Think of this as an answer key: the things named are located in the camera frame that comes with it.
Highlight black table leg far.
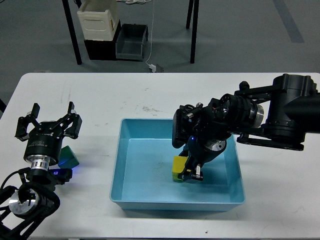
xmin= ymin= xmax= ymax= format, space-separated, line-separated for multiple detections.
xmin=185 ymin=0 xmax=194 ymax=29

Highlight black table leg right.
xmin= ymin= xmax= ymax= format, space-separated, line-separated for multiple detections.
xmin=190 ymin=0 xmax=200 ymax=64

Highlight white cable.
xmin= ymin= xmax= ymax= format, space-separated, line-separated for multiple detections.
xmin=116 ymin=0 xmax=155 ymax=68

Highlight light blue plastic box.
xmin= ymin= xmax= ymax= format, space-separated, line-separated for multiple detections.
xmin=110 ymin=118 xmax=245 ymax=212

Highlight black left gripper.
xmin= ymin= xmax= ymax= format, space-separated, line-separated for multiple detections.
xmin=15 ymin=101 xmax=82 ymax=166

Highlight cream plastic container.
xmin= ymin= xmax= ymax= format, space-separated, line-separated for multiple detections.
xmin=77 ymin=0 xmax=120 ymax=41

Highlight white power adapter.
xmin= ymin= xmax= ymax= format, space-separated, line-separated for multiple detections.
xmin=148 ymin=64 xmax=157 ymax=73

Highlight black crate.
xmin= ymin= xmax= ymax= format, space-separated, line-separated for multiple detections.
xmin=84 ymin=21 xmax=121 ymax=61

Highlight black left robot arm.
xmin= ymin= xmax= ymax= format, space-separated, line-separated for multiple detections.
xmin=0 ymin=102 xmax=82 ymax=240

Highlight black table leg left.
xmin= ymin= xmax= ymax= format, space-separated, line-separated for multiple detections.
xmin=62 ymin=0 xmax=82 ymax=65

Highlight yellow block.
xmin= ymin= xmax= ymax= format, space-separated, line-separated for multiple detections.
xmin=171 ymin=155 xmax=188 ymax=182

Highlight green block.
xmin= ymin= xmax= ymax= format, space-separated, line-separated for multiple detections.
xmin=58 ymin=145 xmax=80 ymax=169

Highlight grey plastic bin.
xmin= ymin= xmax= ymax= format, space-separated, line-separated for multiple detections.
xmin=115 ymin=23 xmax=149 ymax=62

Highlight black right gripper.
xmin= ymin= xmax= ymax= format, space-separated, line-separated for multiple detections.
xmin=172 ymin=98 xmax=231 ymax=183

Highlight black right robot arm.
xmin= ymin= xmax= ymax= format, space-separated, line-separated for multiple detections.
xmin=172 ymin=73 xmax=320 ymax=182

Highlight black table leg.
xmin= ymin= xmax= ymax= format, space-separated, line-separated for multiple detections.
xmin=190 ymin=0 xmax=200 ymax=64
xmin=185 ymin=0 xmax=194 ymax=29
xmin=62 ymin=0 xmax=82 ymax=65

